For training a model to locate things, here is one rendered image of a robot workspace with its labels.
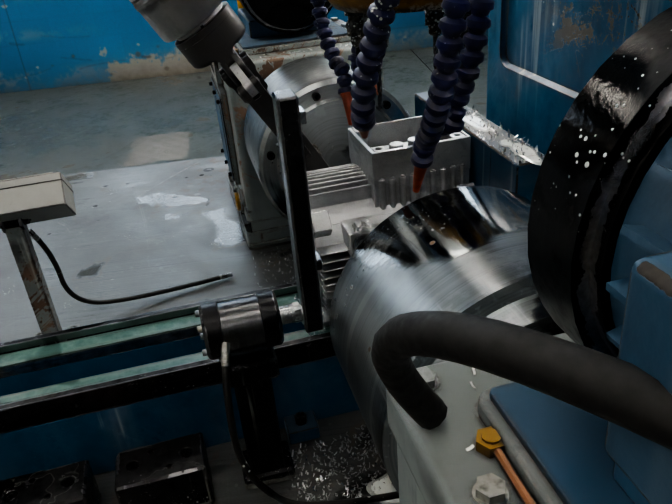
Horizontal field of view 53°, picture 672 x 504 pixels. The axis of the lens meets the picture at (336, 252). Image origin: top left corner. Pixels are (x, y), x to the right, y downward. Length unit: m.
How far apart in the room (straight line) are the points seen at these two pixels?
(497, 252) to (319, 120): 0.55
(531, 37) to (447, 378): 0.61
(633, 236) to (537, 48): 0.68
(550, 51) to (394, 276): 0.44
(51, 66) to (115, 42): 0.62
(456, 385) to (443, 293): 0.12
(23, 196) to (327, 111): 0.45
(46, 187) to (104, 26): 5.54
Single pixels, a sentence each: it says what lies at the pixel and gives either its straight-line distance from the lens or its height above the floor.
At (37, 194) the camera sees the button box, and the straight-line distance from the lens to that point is 1.04.
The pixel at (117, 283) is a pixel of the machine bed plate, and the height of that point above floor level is 0.80.
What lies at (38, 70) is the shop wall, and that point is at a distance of 6.77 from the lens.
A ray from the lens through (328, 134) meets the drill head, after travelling 1.01.
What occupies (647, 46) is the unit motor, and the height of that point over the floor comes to 1.35.
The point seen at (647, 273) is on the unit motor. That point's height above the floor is 1.31.
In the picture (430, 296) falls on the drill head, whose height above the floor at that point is 1.14.
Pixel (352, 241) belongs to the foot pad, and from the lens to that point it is 0.74.
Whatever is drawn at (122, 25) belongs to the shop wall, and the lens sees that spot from 6.51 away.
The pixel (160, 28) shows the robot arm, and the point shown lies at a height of 1.29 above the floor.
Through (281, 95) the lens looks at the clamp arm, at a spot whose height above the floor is 1.25.
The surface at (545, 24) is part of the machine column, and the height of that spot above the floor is 1.24.
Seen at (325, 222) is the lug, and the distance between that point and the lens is 0.75.
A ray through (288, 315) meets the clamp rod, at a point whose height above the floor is 1.02.
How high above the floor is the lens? 1.41
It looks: 29 degrees down
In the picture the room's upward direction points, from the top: 5 degrees counter-clockwise
